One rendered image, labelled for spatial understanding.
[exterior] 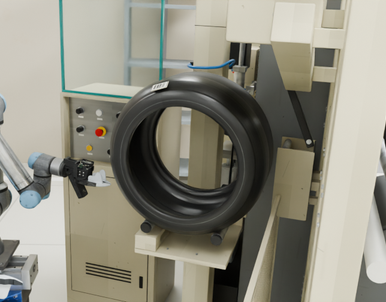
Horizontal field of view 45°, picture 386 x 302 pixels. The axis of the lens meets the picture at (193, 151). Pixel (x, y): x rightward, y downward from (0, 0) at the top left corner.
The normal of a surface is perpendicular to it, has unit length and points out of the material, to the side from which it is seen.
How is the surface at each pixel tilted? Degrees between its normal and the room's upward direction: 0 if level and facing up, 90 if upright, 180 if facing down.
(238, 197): 94
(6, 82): 90
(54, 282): 0
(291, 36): 72
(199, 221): 100
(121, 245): 90
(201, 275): 90
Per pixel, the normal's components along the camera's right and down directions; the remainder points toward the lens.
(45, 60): 0.07, 0.29
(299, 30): -0.25, -0.04
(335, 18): -0.27, 0.26
